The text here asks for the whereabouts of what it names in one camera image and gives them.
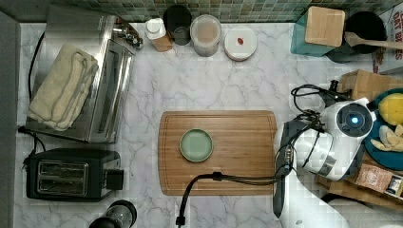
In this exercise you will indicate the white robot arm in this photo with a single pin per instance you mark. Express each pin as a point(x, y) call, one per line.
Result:
point(330, 146)

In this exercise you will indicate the bamboo cutting board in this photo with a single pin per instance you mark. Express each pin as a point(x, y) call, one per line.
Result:
point(243, 145)

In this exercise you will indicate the green ceramic plate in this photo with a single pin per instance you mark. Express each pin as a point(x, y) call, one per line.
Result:
point(196, 145)

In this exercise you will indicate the white lidded round container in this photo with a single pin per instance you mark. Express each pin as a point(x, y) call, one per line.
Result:
point(240, 43)

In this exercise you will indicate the glass jar with cereal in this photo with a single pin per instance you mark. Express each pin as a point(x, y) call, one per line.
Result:
point(205, 32)

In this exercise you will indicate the white capped spice bottle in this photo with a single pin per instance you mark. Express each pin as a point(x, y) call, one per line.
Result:
point(157, 34)

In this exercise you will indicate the dark empty glass jar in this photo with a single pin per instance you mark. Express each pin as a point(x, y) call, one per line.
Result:
point(177, 20)

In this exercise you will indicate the stainless toaster oven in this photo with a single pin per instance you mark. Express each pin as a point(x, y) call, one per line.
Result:
point(113, 43)

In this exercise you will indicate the black pepper grinder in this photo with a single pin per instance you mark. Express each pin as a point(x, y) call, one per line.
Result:
point(120, 214)

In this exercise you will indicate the beige folded towel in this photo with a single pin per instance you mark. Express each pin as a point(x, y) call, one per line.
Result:
point(60, 98)

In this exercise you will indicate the teal canister with wooden lid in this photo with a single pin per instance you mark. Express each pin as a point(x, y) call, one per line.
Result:
point(318, 31)

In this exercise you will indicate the black two-slot toaster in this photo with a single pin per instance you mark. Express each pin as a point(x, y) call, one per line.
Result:
point(73, 174)

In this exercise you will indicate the wooden spoon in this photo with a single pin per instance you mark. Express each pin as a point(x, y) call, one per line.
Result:
point(354, 40)

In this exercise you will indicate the brown snack packet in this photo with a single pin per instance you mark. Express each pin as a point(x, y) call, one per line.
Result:
point(373, 177)

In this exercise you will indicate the wooden shelf rack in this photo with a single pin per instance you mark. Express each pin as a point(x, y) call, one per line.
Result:
point(363, 83)

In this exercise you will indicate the black utensil pot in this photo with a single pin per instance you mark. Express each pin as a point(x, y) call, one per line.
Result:
point(366, 25)

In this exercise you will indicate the yellow lemon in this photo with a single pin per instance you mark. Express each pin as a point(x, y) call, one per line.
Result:
point(391, 109)

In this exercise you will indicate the banana pieces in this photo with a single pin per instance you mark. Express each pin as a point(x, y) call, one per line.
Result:
point(389, 140)

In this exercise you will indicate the teal fruit bowl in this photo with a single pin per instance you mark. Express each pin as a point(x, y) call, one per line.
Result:
point(389, 159)

